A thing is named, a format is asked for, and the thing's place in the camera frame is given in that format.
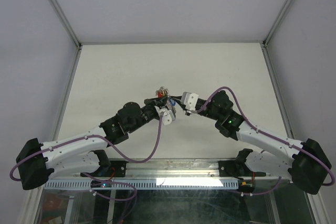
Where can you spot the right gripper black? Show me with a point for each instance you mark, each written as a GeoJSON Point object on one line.
{"type": "Point", "coordinates": [178, 99]}

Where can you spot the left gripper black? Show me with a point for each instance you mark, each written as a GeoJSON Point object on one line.
{"type": "Point", "coordinates": [160, 102]}

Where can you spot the blue key tag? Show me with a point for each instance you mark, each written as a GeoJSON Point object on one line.
{"type": "Point", "coordinates": [172, 102]}

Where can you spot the metal keyring holder with rings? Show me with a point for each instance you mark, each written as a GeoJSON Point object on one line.
{"type": "Point", "coordinates": [163, 92]}

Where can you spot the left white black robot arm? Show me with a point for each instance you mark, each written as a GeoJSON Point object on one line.
{"type": "Point", "coordinates": [38, 162]}

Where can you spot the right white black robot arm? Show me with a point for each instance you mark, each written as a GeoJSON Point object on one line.
{"type": "Point", "coordinates": [302, 162]}

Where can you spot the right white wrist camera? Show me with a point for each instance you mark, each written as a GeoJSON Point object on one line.
{"type": "Point", "coordinates": [190, 100]}

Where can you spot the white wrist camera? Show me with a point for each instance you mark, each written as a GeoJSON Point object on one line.
{"type": "Point", "coordinates": [190, 100]}
{"type": "Point", "coordinates": [166, 115]}

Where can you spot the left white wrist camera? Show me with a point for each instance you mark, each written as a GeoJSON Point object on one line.
{"type": "Point", "coordinates": [166, 115]}

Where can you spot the aluminium mounting rail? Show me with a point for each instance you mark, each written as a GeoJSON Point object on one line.
{"type": "Point", "coordinates": [161, 167]}

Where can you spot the grey slotted cable duct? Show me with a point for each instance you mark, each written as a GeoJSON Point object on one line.
{"type": "Point", "coordinates": [144, 184]}

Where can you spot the left aluminium frame post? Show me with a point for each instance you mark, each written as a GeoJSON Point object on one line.
{"type": "Point", "coordinates": [65, 22]}

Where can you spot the aluminium frame post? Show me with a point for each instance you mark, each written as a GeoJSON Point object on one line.
{"type": "Point", "coordinates": [277, 22]}
{"type": "Point", "coordinates": [65, 22]}

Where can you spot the right aluminium frame post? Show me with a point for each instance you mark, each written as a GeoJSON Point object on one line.
{"type": "Point", "coordinates": [277, 22]}

